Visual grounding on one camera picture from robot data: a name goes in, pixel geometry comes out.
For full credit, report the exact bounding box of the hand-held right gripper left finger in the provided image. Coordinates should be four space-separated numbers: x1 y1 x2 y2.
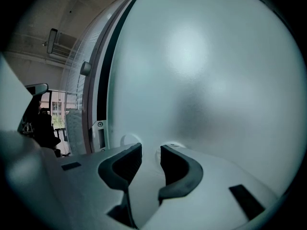
41 142 144 230

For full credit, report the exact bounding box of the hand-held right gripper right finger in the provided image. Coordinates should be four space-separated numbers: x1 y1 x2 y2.
141 144 285 230

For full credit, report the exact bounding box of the frosted glass door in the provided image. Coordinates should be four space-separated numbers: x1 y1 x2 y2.
105 0 306 230

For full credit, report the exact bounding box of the white metal strike plate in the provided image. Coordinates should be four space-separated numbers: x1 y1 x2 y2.
89 120 108 153

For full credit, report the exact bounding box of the window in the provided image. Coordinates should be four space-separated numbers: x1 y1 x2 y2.
40 91 67 130

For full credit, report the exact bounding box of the striped glass partition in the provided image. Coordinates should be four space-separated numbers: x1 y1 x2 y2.
59 0 118 156

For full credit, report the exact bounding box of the silver cylindrical fitting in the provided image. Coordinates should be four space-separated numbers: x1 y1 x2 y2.
80 61 93 77

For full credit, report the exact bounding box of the ceiling air conditioner vent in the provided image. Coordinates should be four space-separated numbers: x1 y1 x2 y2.
49 32 78 60

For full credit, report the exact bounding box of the long ceiling light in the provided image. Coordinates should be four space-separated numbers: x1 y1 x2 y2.
46 28 59 55

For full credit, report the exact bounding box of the dark metal door frame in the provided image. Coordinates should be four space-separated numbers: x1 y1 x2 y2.
81 0 154 154

